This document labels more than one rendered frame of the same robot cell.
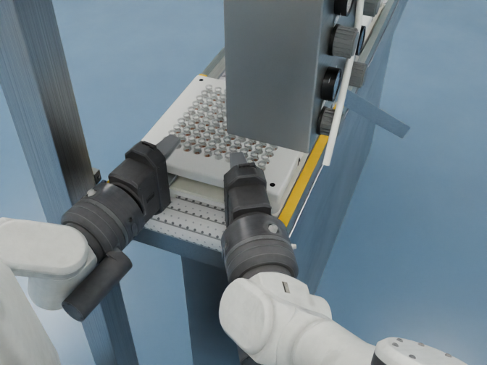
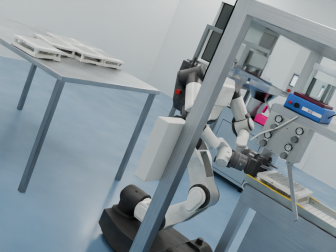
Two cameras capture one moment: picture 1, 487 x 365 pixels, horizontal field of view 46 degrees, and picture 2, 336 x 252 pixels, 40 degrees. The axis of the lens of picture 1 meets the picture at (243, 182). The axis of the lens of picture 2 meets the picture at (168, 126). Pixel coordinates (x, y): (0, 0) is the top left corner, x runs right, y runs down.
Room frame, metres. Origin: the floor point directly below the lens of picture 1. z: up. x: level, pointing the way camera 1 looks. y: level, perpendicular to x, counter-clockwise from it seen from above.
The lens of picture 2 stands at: (0.45, -2.47, 1.47)
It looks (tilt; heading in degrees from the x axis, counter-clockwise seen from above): 13 degrees down; 99
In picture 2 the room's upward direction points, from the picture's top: 23 degrees clockwise
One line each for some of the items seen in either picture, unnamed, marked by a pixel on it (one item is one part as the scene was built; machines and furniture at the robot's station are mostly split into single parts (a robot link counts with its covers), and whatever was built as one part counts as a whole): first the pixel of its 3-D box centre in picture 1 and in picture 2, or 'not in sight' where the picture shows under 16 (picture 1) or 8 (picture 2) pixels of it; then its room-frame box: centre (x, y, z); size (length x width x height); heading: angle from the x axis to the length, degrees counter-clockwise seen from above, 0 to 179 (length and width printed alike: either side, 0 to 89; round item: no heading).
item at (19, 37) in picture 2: not in sight; (38, 44); (-1.09, 0.49, 0.91); 0.25 x 0.24 x 0.02; 72
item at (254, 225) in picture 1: (253, 227); (247, 165); (0.52, -0.01, 0.89); 0.12 x 0.10 x 0.13; 10
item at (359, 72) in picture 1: (356, 71); (283, 154); (0.65, -0.15, 1.05); 0.03 x 0.02 x 0.04; 158
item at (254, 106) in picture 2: not in sight; (263, 102); (0.47, 2.83, 0.95); 0.49 x 0.36 x 0.38; 157
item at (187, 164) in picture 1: (232, 131); (285, 183); (0.74, 0.02, 0.88); 0.25 x 0.24 x 0.02; 68
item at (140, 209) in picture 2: not in sight; (155, 214); (0.15, 0.26, 0.28); 0.21 x 0.20 x 0.13; 158
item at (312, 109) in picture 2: not in sight; (309, 107); (0.68, 0.00, 1.30); 0.21 x 0.20 x 0.09; 68
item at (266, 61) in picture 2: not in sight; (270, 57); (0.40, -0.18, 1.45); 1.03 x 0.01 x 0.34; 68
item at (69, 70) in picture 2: not in sight; (52, 49); (-1.22, 0.98, 0.83); 1.50 x 1.10 x 0.04; 159
